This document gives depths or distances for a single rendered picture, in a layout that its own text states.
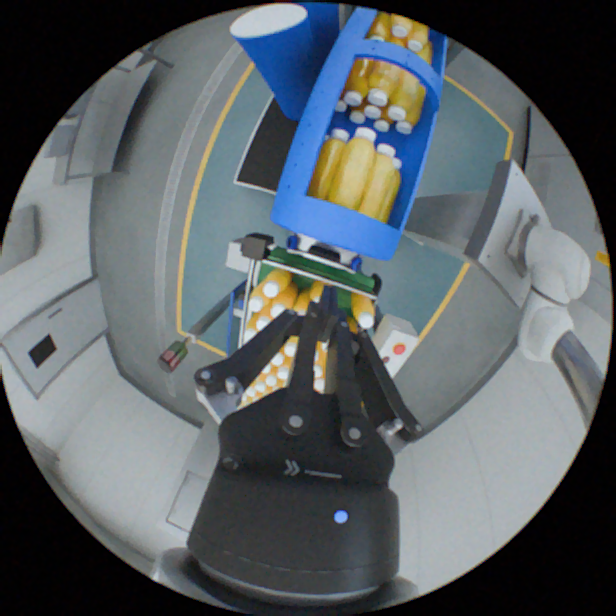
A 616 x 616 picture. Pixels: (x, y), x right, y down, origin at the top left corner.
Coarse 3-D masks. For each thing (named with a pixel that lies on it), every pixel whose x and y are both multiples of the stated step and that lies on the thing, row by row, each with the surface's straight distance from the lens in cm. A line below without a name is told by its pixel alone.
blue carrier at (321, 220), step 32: (352, 32) 59; (352, 64) 47; (416, 64) 50; (320, 96) 43; (320, 128) 37; (352, 128) 65; (416, 128) 63; (288, 160) 41; (416, 160) 54; (288, 192) 36; (288, 224) 35; (320, 224) 32; (352, 224) 32; (384, 224) 34; (384, 256) 37
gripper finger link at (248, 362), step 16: (272, 320) 14; (288, 320) 14; (256, 336) 12; (272, 336) 13; (288, 336) 16; (240, 352) 11; (256, 352) 11; (272, 352) 13; (208, 368) 10; (224, 368) 10; (240, 368) 10; (256, 368) 12; (208, 384) 10; (224, 384) 10
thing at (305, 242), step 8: (304, 240) 63; (312, 240) 63; (296, 248) 64; (304, 248) 64; (328, 248) 63; (336, 248) 63; (344, 256) 64; (352, 256) 64; (344, 264) 64; (352, 272) 61
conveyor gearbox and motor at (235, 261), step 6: (234, 240) 81; (240, 240) 82; (234, 246) 78; (228, 252) 80; (234, 252) 79; (240, 252) 78; (228, 258) 81; (234, 258) 79; (240, 258) 78; (246, 258) 77; (228, 264) 81; (234, 264) 80; (240, 264) 79; (246, 264) 78; (240, 270) 80; (246, 270) 79
